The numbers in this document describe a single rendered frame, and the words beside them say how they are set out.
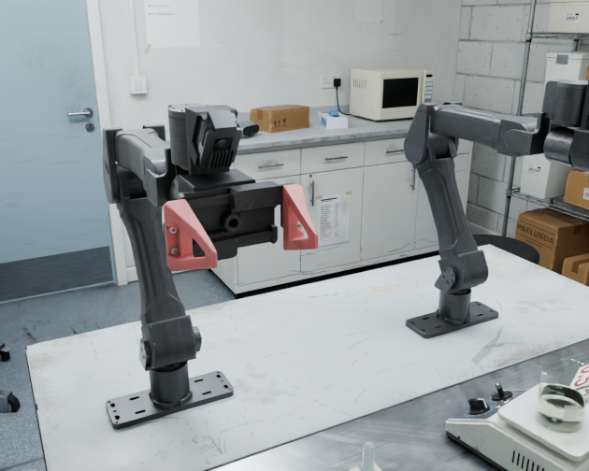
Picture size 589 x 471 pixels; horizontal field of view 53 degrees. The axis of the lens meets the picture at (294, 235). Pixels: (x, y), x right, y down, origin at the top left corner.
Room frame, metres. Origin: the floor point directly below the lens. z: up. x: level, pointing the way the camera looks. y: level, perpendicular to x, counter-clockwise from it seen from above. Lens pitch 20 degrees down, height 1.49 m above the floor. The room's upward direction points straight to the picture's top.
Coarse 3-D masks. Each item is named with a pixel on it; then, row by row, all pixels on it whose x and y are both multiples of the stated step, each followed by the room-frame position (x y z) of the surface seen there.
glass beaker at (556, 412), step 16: (544, 368) 0.68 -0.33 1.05; (560, 368) 0.69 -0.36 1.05; (576, 368) 0.68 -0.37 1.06; (544, 384) 0.65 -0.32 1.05; (560, 384) 0.64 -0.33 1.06; (576, 384) 0.63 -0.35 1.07; (544, 400) 0.65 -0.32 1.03; (560, 400) 0.63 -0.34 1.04; (576, 400) 0.63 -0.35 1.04; (544, 416) 0.65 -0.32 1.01; (560, 416) 0.63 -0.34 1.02; (576, 416) 0.63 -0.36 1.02; (560, 432) 0.63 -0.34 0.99; (576, 432) 0.63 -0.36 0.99
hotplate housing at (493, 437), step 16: (496, 416) 0.70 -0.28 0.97; (448, 432) 0.74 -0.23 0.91; (464, 432) 0.71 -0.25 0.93; (480, 432) 0.69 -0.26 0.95; (496, 432) 0.67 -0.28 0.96; (512, 432) 0.66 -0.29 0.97; (480, 448) 0.69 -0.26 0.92; (496, 448) 0.67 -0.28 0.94; (512, 448) 0.65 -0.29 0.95; (528, 448) 0.64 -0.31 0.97; (544, 448) 0.63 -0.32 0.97; (496, 464) 0.67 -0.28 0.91; (512, 464) 0.65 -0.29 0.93; (528, 464) 0.63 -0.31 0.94; (544, 464) 0.62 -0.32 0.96; (560, 464) 0.61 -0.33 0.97; (576, 464) 0.60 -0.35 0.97
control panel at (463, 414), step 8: (496, 392) 0.80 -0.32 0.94; (512, 392) 0.78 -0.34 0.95; (520, 392) 0.77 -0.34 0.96; (488, 400) 0.78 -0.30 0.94; (496, 408) 0.73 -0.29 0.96; (456, 416) 0.74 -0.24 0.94; (464, 416) 0.73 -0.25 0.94; (472, 416) 0.72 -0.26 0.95; (480, 416) 0.71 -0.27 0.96; (488, 416) 0.70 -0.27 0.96
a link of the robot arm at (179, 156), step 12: (168, 108) 0.64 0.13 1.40; (180, 108) 0.64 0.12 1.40; (168, 120) 0.68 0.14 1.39; (180, 120) 0.62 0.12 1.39; (180, 132) 0.62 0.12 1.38; (180, 144) 0.62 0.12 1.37; (168, 156) 0.67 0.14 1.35; (180, 156) 0.62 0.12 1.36; (168, 168) 0.67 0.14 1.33; (156, 180) 0.66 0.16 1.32; (168, 180) 0.67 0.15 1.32; (156, 192) 0.66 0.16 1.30; (168, 192) 0.67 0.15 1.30; (156, 204) 0.67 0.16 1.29
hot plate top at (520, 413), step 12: (528, 396) 0.72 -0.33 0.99; (504, 408) 0.69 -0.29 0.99; (516, 408) 0.69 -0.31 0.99; (528, 408) 0.69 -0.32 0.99; (588, 408) 0.69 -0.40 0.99; (504, 420) 0.67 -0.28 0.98; (516, 420) 0.66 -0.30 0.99; (528, 420) 0.66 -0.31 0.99; (588, 420) 0.66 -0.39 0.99; (528, 432) 0.64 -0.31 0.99; (540, 432) 0.64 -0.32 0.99; (588, 432) 0.64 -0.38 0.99; (552, 444) 0.62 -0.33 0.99; (564, 444) 0.62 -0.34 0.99; (576, 444) 0.62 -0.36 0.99; (588, 444) 0.62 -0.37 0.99; (576, 456) 0.60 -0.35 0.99
